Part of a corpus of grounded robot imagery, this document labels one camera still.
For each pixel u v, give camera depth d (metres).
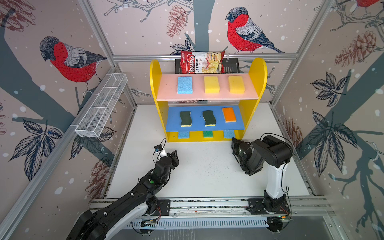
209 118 0.93
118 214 0.47
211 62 0.87
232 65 0.96
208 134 1.00
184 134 1.00
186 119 0.91
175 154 0.81
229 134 1.00
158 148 0.71
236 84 0.71
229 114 0.95
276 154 0.53
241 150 0.78
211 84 0.71
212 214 0.73
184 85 0.73
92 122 0.71
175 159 0.77
